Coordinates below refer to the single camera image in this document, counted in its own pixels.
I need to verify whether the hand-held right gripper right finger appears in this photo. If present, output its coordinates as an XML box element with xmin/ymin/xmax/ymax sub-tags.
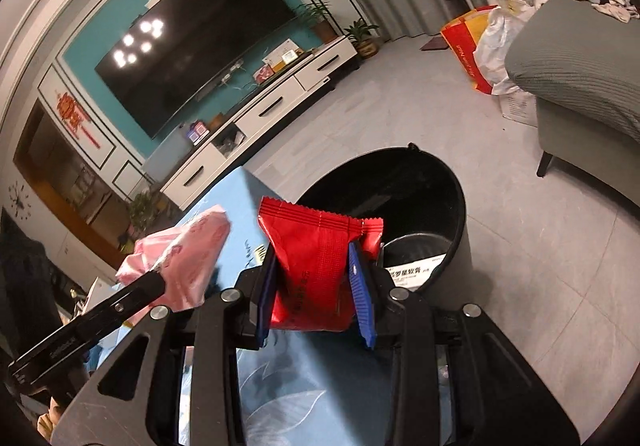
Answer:
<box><xmin>348</xmin><ymin>241</ymin><xmax>581</xmax><ymax>446</ymax></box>

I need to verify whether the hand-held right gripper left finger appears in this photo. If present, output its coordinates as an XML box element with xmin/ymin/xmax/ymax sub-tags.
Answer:
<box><xmin>50</xmin><ymin>251</ymin><xmax>279</xmax><ymax>446</ymax></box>

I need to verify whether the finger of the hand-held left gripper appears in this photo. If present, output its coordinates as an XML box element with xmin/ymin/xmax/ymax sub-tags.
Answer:
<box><xmin>82</xmin><ymin>273</ymin><xmax>167</xmax><ymax>341</ymax></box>

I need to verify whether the red snack packet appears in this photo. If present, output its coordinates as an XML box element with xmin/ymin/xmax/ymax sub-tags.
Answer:
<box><xmin>257</xmin><ymin>196</ymin><xmax>385</xmax><ymax>333</ymax></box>

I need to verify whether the pink snack packet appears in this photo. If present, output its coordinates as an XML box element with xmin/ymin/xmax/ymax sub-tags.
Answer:
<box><xmin>116</xmin><ymin>206</ymin><xmax>232</xmax><ymax>313</ymax></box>

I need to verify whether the black trash bin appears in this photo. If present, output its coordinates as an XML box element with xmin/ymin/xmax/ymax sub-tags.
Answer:
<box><xmin>295</xmin><ymin>142</ymin><xmax>472</xmax><ymax>322</ymax></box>

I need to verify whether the plain white box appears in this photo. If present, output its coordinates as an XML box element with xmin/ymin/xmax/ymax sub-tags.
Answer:
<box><xmin>72</xmin><ymin>276</ymin><xmax>121</xmax><ymax>317</ymax></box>

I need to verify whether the blue printed table cover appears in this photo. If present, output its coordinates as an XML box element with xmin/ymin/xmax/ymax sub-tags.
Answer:
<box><xmin>82</xmin><ymin>166</ymin><xmax>401</xmax><ymax>446</ymax></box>

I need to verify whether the bushy potted plant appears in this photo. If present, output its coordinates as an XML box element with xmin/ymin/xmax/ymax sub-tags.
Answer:
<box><xmin>122</xmin><ymin>189</ymin><xmax>171</xmax><ymax>237</ymax></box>

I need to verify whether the wooden framed display cabinet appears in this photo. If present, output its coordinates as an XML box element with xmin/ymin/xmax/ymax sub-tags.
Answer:
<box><xmin>12</xmin><ymin>99</ymin><xmax>133</xmax><ymax>257</ymax></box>

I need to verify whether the white television cabinet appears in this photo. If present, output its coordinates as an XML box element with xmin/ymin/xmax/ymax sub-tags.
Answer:
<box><xmin>160</xmin><ymin>35</ymin><xmax>361</xmax><ymax>212</ymax></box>

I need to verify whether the white power strip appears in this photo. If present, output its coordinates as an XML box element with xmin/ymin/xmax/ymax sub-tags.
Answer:
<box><xmin>220</xmin><ymin>59</ymin><xmax>246</xmax><ymax>84</ymax></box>

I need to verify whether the white printed floor box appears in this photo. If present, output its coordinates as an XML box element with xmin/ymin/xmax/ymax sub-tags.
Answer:
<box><xmin>500</xmin><ymin>86</ymin><xmax>541</xmax><ymax>126</ymax></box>

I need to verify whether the small potted plant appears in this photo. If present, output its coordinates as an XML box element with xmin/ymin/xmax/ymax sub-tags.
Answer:
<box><xmin>342</xmin><ymin>19</ymin><xmax>383</xmax><ymax>60</ymax></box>

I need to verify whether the white card box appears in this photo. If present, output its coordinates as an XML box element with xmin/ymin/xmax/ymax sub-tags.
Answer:
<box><xmin>262</xmin><ymin>39</ymin><xmax>306</xmax><ymax>64</ymax></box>

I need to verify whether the large black television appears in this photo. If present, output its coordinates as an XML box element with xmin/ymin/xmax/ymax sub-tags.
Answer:
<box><xmin>94</xmin><ymin>0</ymin><xmax>297</xmax><ymax>141</ymax></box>

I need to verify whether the red and yellow bag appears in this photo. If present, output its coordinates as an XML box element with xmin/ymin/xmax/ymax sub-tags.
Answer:
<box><xmin>440</xmin><ymin>5</ymin><xmax>501</xmax><ymax>97</ymax></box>

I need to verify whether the tall potted plant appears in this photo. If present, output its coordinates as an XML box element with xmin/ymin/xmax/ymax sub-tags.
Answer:
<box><xmin>295</xmin><ymin>1</ymin><xmax>338</xmax><ymax>43</ymax></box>

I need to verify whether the white plastic bag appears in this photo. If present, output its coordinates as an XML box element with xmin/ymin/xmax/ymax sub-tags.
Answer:
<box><xmin>474</xmin><ymin>6</ymin><xmax>531</xmax><ymax>96</ymax></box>

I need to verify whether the grey sofa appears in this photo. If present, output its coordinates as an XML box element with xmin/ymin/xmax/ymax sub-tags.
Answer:
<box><xmin>504</xmin><ymin>0</ymin><xmax>640</xmax><ymax>222</ymax></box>

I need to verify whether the black wall clock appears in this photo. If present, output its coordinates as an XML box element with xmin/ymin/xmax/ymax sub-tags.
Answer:
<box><xmin>2</xmin><ymin>179</ymin><xmax>33</xmax><ymax>222</ymax></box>

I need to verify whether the red knot wall ornament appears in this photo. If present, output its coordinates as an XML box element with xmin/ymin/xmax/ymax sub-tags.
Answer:
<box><xmin>56</xmin><ymin>91</ymin><xmax>103</xmax><ymax>149</ymax></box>

